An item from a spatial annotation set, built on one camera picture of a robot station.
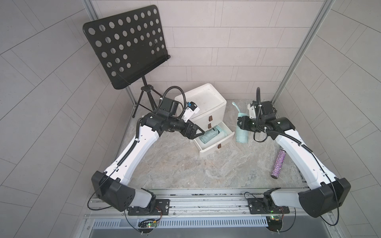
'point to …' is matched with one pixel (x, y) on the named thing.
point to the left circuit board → (147, 225)
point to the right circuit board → (274, 222)
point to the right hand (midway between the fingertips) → (239, 122)
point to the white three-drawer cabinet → (210, 119)
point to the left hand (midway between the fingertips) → (200, 128)
